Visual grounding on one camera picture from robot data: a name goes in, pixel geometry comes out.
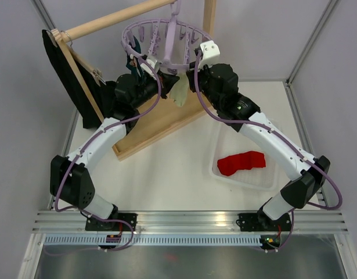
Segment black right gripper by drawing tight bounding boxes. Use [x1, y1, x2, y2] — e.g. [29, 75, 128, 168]
[187, 58, 221, 110]

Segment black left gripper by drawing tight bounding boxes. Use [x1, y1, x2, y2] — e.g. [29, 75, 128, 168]
[132, 70, 179, 109]

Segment cream sock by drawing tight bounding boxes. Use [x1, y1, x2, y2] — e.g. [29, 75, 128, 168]
[170, 73, 189, 107]

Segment purple round clip hanger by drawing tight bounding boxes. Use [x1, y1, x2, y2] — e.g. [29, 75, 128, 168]
[121, 1, 213, 74]

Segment red sock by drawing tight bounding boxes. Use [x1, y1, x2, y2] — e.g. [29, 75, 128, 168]
[217, 151, 266, 176]

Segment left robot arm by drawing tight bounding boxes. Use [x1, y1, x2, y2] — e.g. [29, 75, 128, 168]
[50, 71, 179, 231]

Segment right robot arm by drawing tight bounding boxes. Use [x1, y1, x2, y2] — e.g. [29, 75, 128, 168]
[186, 62, 330, 230]

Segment black shorts on hanger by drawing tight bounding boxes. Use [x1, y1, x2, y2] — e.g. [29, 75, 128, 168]
[42, 30, 116, 129]

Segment wooden rack base tray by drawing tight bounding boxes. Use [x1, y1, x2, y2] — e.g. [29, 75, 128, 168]
[113, 90, 205, 161]

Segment white plastic basket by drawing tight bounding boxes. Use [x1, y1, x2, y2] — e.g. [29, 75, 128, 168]
[208, 123, 280, 191]

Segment wooden rack top rod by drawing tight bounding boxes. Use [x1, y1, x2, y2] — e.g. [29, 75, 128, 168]
[61, 0, 175, 42]

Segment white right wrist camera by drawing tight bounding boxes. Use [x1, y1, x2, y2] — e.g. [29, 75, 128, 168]
[199, 40, 220, 68]

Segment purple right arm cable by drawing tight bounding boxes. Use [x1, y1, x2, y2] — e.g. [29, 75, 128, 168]
[194, 51, 343, 253]

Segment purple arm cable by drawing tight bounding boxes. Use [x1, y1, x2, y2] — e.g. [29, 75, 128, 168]
[194, 51, 343, 253]
[55, 55, 164, 256]

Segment wooden rack right post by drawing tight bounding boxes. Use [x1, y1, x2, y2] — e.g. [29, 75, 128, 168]
[203, 0, 217, 37]

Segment wooden rack post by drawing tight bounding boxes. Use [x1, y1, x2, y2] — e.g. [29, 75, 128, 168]
[49, 28, 109, 120]
[203, 0, 217, 37]

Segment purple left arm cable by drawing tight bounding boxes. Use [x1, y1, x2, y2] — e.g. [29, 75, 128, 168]
[55, 55, 164, 256]

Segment wooden rack left post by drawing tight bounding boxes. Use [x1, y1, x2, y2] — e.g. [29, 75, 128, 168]
[49, 28, 109, 120]

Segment aluminium mounting rail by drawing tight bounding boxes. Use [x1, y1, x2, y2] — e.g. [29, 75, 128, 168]
[31, 210, 348, 234]

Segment white slotted cable duct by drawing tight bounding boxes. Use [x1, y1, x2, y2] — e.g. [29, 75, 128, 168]
[44, 234, 262, 246]

